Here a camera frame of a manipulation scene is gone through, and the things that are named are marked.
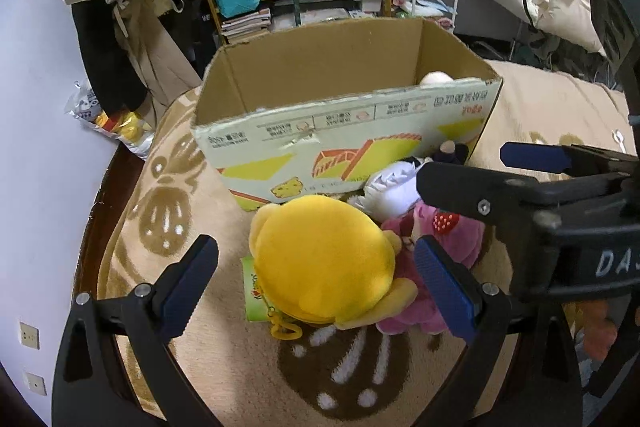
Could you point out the wall socket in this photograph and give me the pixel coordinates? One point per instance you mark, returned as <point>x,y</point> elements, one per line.
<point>35,383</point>
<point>29,335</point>

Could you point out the beige patterned blanket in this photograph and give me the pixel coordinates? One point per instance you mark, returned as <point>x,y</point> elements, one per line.
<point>225,357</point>

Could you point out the yellow plush toy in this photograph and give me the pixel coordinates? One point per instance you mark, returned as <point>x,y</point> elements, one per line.
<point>320,257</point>

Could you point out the pile of papers and books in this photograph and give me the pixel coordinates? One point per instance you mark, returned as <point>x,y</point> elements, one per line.
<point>325,9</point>

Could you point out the cream plush toy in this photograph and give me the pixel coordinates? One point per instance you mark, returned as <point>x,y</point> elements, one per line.
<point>436,79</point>

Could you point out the pink strawberry plush toy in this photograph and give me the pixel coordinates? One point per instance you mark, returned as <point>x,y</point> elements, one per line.
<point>460,242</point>

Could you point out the white plush toy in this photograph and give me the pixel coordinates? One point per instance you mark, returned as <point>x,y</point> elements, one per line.
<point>390,192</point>

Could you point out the black jacket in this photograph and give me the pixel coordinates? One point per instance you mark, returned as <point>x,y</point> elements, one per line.
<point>190,17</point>

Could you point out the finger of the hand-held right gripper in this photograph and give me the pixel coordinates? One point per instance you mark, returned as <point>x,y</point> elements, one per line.
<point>535,155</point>
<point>465,189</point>

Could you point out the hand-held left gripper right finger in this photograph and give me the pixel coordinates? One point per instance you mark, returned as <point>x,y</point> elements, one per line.
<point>445,292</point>

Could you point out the cream cushion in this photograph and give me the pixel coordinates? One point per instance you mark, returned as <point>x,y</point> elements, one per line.
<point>570,12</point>

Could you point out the plastic bag of toys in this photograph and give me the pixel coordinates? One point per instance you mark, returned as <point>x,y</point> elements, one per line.
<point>120,127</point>

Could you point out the printed cardboard box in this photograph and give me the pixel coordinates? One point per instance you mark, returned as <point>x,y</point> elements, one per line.
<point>325,137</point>

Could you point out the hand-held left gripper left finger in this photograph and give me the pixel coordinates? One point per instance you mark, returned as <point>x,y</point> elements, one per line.
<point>185,287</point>

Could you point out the orange plush toy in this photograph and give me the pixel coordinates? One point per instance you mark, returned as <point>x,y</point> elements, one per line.
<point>597,327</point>

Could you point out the black coat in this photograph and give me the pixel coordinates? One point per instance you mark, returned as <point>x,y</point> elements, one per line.
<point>105,57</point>

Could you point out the black board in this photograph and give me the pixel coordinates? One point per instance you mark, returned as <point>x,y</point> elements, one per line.
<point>610,7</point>

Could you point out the stack of magazines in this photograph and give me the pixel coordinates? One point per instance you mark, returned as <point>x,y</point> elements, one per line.
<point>247,24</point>

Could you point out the beige trousers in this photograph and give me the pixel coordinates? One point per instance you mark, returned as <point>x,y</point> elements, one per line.
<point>150,37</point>

